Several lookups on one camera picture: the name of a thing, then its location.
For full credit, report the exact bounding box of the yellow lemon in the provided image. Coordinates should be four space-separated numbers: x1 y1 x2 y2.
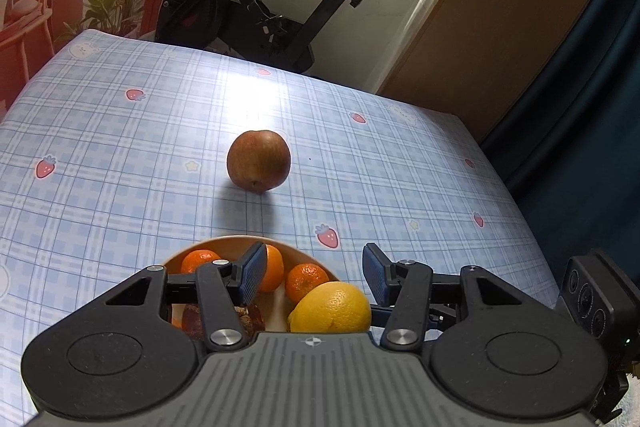
287 281 372 334

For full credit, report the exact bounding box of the cream round plate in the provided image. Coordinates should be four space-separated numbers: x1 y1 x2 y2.
161 234 342 334

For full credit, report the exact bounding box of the dark blue curtain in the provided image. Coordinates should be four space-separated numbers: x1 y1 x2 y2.
480 0 640 269

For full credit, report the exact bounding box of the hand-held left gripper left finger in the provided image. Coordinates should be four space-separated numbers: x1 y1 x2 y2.
102 241 268 351

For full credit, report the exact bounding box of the brown wooden door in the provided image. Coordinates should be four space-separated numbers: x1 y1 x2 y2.
375 0 631 144

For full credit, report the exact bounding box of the blue checked tablecloth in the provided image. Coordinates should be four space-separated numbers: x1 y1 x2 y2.
0 28 562 414

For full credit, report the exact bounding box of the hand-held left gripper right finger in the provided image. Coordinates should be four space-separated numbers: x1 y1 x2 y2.
362 243 517 352

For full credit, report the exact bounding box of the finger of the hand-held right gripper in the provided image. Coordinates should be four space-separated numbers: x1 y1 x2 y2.
370 304 463 334

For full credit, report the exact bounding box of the dark purple mangosteen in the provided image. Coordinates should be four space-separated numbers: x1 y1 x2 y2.
181 302 266 341

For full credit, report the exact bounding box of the red apple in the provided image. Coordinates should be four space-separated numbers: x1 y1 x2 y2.
226 130 292 195

